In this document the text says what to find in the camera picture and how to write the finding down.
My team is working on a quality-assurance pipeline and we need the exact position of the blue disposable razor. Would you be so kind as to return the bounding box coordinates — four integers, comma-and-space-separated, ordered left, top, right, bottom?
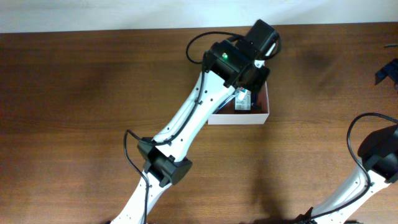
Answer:
251, 93, 262, 110

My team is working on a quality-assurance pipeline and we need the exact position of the green soap box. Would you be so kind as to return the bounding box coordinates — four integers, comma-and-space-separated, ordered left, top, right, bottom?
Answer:
234, 91, 251, 111

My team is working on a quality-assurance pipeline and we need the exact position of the blue white toothbrush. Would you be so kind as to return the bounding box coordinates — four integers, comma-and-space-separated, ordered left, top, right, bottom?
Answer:
213, 91, 239, 114

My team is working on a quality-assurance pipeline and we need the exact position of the green toothpaste tube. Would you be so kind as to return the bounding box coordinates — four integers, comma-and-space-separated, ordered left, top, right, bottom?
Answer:
235, 87, 251, 105

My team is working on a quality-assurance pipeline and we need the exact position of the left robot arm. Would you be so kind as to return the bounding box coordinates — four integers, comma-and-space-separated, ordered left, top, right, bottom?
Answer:
112, 19, 280, 223

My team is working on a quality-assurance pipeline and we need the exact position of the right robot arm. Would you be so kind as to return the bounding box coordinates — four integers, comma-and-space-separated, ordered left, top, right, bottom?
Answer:
296, 113, 397, 223

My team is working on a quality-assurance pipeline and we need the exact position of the white square cardboard box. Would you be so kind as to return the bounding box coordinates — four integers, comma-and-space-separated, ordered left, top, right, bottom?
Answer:
208, 83, 270, 125

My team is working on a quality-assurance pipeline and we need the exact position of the right black cable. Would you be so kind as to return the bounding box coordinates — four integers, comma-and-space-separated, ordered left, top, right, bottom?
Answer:
298, 112, 398, 223

